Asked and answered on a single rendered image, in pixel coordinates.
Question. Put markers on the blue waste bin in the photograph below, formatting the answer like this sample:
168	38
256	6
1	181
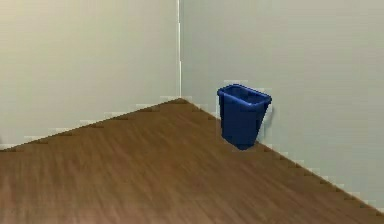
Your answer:
240	123

